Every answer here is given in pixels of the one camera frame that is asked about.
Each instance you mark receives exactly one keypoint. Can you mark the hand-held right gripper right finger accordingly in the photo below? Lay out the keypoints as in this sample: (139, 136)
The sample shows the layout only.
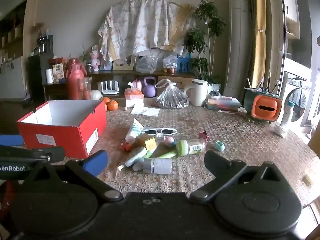
(215, 162)

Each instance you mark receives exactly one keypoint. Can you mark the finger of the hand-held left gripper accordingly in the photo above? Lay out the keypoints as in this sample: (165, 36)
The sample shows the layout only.
(30, 153)
(11, 140)

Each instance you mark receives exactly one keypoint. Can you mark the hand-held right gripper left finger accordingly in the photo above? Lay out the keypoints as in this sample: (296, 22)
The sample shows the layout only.
(96, 162)

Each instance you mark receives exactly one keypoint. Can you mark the green cap bottle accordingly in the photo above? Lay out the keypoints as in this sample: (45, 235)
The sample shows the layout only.
(191, 147)

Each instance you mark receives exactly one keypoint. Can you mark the red cardboard box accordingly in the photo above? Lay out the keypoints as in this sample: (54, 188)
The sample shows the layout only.
(57, 135)

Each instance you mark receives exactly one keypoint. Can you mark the white cream tube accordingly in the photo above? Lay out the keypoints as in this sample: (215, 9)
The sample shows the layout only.
(132, 131)

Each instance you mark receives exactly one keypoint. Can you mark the small yellow box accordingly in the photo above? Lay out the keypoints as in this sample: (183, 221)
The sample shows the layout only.
(147, 142)

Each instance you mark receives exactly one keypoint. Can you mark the small teal round case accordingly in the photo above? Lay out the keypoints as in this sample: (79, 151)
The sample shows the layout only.
(219, 146)

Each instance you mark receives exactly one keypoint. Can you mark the small red carton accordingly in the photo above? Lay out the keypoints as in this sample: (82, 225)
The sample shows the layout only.
(203, 136)

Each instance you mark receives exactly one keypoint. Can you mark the small red toy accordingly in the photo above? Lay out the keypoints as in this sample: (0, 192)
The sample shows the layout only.
(127, 146)

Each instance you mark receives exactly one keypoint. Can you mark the pale squeeze tube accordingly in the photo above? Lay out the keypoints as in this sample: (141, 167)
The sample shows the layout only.
(135, 157)

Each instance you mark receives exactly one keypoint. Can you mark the pink and blue ball toy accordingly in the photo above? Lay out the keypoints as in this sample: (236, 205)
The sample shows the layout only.
(169, 141)

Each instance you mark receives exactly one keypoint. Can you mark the stack of books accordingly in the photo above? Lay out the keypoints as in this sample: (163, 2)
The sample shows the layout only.
(222, 103)

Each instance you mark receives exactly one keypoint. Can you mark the white low cabinets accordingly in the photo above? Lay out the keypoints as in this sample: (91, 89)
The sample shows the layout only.
(12, 77)

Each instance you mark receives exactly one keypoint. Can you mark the black cabinet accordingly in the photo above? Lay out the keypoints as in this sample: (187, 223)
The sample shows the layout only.
(35, 77)

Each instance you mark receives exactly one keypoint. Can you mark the white egg-shaped ornament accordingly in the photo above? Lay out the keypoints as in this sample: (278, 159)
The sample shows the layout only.
(96, 95)

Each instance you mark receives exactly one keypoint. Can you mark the white pitcher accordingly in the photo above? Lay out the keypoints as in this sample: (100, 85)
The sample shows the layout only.
(197, 93)

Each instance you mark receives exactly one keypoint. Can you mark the white paper sheet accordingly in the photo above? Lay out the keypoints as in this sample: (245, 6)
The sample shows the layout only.
(146, 110)

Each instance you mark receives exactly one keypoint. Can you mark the orange and green desk organizer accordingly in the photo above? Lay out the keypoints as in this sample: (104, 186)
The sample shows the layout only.
(265, 107)

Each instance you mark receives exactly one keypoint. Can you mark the paper towel roll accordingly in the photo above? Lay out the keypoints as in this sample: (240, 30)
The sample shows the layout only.
(49, 76)

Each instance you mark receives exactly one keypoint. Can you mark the white router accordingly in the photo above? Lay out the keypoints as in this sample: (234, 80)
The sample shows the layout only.
(108, 88)

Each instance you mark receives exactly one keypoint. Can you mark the clear plastic jar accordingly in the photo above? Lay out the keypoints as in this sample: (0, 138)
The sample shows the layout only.
(84, 88)

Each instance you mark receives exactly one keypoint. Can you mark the orange tissue pack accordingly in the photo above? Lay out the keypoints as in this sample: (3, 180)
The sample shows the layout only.
(133, 97)

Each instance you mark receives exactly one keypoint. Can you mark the clear plastic bag dark contents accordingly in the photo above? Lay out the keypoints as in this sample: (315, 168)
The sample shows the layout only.
(171, 97)

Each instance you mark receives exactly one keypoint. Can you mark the printed cardboard box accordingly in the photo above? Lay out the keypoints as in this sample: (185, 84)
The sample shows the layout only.
(58, 73)

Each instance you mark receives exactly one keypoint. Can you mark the red thermos flask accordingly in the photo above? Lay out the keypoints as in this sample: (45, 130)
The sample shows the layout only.
(75, 80)

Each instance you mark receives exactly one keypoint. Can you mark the white bottle teal cap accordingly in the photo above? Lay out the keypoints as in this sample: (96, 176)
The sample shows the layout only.
(287, 113)

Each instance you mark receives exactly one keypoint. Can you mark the purple kettlebell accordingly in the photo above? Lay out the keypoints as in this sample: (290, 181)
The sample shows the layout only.
(149, 88)

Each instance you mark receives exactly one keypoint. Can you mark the wooden low bench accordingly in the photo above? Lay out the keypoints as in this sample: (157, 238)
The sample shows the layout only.
(170, 76)

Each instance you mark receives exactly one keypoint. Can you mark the coffee machine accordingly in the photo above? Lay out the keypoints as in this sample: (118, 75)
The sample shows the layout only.
(45, 44)

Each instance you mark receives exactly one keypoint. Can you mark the washing machine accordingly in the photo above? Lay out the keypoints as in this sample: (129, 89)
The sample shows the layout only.
(295, 97)

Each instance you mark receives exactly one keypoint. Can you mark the pink doll figurine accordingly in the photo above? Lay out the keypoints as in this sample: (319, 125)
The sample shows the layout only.
(95, 58)

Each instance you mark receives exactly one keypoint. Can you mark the small potted plant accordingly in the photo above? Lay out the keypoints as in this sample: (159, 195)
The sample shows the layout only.
(85, 58)

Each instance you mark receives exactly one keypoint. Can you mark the clear plastic bag with toy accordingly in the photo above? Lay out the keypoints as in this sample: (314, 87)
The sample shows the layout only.
(170, 63)

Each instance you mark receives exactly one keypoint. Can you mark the grey plastic bag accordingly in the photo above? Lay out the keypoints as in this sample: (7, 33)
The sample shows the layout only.
(147, 62)

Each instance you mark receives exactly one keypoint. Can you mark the dried flower vase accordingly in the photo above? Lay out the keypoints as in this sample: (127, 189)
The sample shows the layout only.
(38, 30)

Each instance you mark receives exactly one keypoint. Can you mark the white standing air conditioner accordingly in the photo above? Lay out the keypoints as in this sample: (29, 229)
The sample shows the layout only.
(237, 42)

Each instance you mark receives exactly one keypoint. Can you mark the yellow curtain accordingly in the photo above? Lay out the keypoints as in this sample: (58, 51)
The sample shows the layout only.
(260, 42)

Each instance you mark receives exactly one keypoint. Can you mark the tall potted plant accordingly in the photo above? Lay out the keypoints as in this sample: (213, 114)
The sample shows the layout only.
(210, 25)

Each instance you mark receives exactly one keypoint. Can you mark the floral cloth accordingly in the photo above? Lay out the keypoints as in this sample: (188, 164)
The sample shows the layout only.
(145, 25)

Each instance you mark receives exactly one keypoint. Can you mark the white frame sunglasses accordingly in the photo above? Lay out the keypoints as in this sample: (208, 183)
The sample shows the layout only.
(160, 131)

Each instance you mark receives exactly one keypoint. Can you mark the wooden picture frame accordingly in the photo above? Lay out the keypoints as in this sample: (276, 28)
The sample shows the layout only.
(122, 65)

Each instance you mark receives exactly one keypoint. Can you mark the wooden wall shelf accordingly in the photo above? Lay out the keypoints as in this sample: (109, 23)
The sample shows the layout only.
(12, 30)

